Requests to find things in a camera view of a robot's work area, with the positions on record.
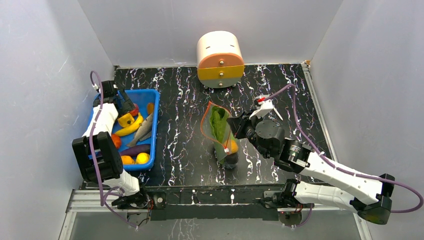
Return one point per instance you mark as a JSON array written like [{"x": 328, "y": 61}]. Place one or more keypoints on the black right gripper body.
[{"x": 237, "y": 125}]

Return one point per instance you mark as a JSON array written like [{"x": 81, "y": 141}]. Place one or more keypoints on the grey toy fish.
[{"x": 143, "y": 132}]

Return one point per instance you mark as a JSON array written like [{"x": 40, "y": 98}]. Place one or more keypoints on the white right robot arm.
[{"x": 369, "y": 198}]

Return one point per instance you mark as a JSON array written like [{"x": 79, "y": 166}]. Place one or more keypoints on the blue plastic bin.
[{"x": 148, "y": 102}]

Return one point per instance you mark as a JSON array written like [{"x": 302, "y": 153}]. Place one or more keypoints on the dark purple toy fruit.
[{"x": 230, "y": 161}]

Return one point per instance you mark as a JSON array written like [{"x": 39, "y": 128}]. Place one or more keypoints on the yellow-tipped white pen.
[{"x": 278, "y": 114}]

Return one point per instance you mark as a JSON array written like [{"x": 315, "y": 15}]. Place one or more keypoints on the orange toy pumpkin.
[{"x": 116, "y": 141}]

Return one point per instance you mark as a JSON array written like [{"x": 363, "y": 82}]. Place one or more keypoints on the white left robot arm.
[{"x": 97, "y": 157}]

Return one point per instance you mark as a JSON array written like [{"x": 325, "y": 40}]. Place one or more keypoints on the yellow toy lemon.
[{"x": 142, "y": 158}]

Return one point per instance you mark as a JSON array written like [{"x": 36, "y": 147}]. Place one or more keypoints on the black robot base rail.
[{"x": 246, "y": 201}]

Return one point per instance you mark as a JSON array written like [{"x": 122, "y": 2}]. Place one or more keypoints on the yellow toy bell pepper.
[{"x": 126, "y": 120}]

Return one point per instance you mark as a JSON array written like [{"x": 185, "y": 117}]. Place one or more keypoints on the round three-drawer mini cabinet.
[{"x": 219, "y": 60}]

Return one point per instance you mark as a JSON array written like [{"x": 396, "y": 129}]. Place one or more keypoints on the clear red-zipper zip bag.
[{"x": 205, "y": 128}]

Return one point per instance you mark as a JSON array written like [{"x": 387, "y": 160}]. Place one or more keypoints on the yellow-orange toy walnut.
[{"x": 127, "y": 160}]

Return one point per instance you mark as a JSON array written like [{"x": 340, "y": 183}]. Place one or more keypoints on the orange-yellow toy fruit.
[{"x": 230, "y": 146}]

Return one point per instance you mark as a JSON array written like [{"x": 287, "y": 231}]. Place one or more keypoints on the yellow toy banana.
[{"x": 131, "y": 128}]

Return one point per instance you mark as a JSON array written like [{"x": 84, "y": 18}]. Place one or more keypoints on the purple toy eggplant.
[{"x": 136, "y": 150}]

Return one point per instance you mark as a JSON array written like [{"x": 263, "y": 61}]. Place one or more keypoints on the green leafy vegetable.
[{"x": 219, "y": 129}]

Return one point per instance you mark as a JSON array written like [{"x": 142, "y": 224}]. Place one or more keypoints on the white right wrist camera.
[{"x": 263, "y": 105}]

